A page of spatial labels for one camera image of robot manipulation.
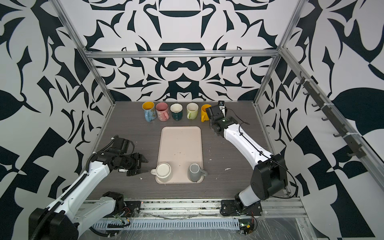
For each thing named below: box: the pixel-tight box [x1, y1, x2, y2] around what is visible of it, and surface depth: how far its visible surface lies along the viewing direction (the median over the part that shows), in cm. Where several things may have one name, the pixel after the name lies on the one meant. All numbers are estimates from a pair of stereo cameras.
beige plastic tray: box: [157, 126, 204, 184], surface depth 96 cm
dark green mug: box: [170, 103, 184, 122], surface depth 104 cm
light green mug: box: [186, 102, 199, 120], surface depth 107 cm
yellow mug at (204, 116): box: [201, 104, 212, 123], surface depth 106 cm
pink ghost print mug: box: [155, 102, 170, 122], surface depth 104 cm
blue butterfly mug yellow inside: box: [141, 101, 157, 122], surface depth 105 cm
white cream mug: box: [150, 162, 172, 183], surface depth 81 cm
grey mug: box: [189, 163, 208, 183], surface depth 80 cm
